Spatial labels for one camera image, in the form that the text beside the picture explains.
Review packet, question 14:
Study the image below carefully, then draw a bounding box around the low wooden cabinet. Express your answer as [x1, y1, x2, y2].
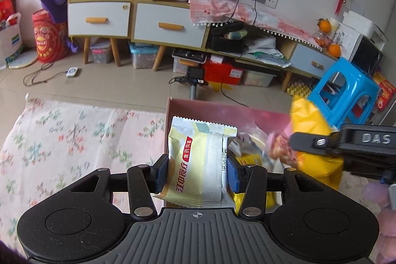
[205, 22, 341, 93]

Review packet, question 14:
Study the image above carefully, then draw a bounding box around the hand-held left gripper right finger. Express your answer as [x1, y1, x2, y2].
[226, 156, 328, 218]

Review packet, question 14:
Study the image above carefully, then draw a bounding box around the pink floral cloth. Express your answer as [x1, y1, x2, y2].
[188, 0, 317, 42]

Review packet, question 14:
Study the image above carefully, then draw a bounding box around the red gift bag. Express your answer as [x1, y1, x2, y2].
[0, 0, 17, 27]

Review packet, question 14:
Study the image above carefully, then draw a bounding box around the white round disc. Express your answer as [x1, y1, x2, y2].
[8, 48, 40, 70]

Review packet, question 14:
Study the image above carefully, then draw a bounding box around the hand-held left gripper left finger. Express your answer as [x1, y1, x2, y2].
[70, 154, 169, 220]

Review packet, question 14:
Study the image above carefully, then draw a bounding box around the pink cardboard box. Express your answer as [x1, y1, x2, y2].
[163, 97, 311, 213]

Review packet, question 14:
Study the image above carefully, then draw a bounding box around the white shopping bag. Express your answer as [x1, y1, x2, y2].
[0, 12, 24, 70]

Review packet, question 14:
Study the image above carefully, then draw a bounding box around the floral tablecloth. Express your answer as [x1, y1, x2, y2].
[0, 93, 378, 255]

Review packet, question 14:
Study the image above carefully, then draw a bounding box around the plain yellow snack packet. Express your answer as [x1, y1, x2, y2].
[289, 95, 345, 194]

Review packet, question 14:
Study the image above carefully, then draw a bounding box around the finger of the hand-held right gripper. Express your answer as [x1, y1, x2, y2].
[291, 131, 344, 157]

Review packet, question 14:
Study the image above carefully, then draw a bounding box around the green patterned pouch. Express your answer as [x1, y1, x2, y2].
[227, 29, 248, 40]

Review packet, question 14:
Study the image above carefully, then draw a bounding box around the blue-lid storage bin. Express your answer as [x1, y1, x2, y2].
[128, 42, 160, 70]

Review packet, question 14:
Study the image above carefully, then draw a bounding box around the black case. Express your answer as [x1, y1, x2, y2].
[210, 35, 246, 54]

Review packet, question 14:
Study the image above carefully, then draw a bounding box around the white cabinet drawer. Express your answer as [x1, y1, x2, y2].
[134, 2, 208, 48]

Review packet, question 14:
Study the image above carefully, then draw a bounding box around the pile of papers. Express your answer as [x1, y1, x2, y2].
[244, 34, 292, 67]

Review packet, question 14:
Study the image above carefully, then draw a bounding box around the clear bag of oranges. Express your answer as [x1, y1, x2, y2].
[312, 30, 334, 48]

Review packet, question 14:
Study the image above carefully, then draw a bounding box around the yellow paper sheet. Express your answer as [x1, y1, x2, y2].
[208, 81, 236, 93]

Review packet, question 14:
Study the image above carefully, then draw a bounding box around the blue plastic stool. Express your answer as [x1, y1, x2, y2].
[307, 57, 382, 129]

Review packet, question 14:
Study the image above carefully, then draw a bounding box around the black power cable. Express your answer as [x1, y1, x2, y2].
[228, 0, 259, 27]

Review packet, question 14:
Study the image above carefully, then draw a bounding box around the white printer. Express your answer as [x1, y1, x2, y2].
[341, 11, 389, 42]

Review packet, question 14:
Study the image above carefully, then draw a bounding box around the tan and cream snack packet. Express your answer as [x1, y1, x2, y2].
[151, 116, 238, 210]

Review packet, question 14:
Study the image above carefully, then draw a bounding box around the red cardboard box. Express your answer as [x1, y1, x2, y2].
[202, 61, 246, 86]

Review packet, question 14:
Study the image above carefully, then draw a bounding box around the person's right hand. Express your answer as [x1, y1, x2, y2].
[363, 182, 396, 264]

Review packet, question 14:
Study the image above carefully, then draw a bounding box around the grey floor cable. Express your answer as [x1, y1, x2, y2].
[23, 61, 72, 86]

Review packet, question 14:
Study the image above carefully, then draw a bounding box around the pink nougat clear packet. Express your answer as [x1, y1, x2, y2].
[267, 132, 298, 166]

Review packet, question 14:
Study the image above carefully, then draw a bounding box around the red printed package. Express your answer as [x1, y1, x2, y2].
[372, 72, 396, 112]

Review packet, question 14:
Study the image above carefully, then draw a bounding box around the low clear storage bin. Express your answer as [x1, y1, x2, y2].
[242, 69, 278, 88]

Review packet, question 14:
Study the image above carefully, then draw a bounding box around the pale blue drawer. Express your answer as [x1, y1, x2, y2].
[290, 42, 338, 78]

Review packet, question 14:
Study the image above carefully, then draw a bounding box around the storage bin with dark contents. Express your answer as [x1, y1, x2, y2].
[171, 47, 208, 75]

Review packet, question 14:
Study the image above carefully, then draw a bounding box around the white drawer with round lock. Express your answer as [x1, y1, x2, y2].
[68, 1, 132, 38]

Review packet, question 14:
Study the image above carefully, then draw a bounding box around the orange fruit with leaves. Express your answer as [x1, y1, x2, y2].
[317, 18, 332, 33]

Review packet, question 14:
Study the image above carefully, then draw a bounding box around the yellow bumpy tray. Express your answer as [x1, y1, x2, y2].
[285, 79, 314, 96]

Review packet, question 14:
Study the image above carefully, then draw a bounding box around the black camera on stand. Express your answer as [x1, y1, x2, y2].
[169, 65, 208, 99]

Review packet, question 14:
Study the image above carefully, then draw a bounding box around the black flat box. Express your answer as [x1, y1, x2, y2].
[210, 23, 246, 37]

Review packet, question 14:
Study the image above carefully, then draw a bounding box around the red round gift bucket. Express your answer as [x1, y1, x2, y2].
[32, 9, 70, 64]

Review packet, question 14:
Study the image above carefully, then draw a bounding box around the black and white appliance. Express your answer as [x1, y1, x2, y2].
[349, 33, 385, 73]

